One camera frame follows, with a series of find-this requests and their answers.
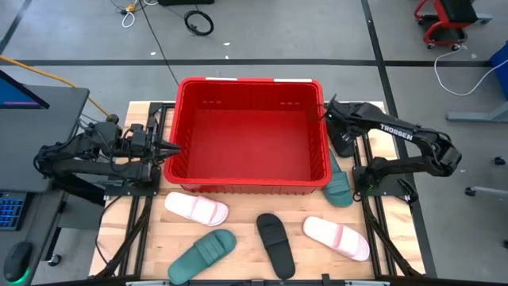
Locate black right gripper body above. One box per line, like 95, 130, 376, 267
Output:
323, 99, 371, 133

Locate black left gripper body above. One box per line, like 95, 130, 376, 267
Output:
143, 127, 162, 162

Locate black slide sandal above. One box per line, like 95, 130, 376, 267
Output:
327, 118, 357, 159
256, 213, 297, 281

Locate green slide sandal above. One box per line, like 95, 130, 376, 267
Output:
323, 149, 354, 208
167, 229, 238, 286

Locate pink slide sandal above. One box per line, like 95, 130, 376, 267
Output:
164, 191, 230, 228
302, 215, 371, 262

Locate red plastic bin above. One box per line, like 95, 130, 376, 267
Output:
164, 76, 333, 195

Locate blue bin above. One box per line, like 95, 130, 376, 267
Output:
489, 41, 508, 100

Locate black clamp lever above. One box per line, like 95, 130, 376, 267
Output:
398, 177, 420, 204

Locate dark grey desk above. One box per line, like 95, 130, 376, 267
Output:
0, 85, 90, 286

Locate grey table foot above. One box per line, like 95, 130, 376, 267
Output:
446, 101, 508, 123

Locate computer monitor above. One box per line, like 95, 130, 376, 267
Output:
0, 70, 51, 110

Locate black box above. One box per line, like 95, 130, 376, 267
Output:
157, 0, 215, 6

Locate grey leg with caster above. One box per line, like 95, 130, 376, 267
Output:
464, 185, 508, 198

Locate red rolling stool black seat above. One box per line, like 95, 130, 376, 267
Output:
414, 0, 493, 51

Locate backlit black keyboard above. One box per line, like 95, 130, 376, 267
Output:
0, 191, 27, 231

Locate black computer mouse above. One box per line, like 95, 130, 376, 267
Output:
2, 241, 33, 284

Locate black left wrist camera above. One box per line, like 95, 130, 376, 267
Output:
127, 123, 147, 155

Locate black aluminium table frame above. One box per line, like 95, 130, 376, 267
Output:
94, 101, 428, 286

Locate long thin black cable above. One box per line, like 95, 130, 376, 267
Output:
137, 0, 180, 87

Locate long white cable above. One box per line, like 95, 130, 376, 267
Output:
433, 45, 508, 97

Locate coiled black cable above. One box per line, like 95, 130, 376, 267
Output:
183, 10, 215, 37

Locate short white cable loop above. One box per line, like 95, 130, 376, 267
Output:
121, 10, 137, 29

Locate yellow cable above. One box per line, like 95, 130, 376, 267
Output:
0, 55, 116, 120

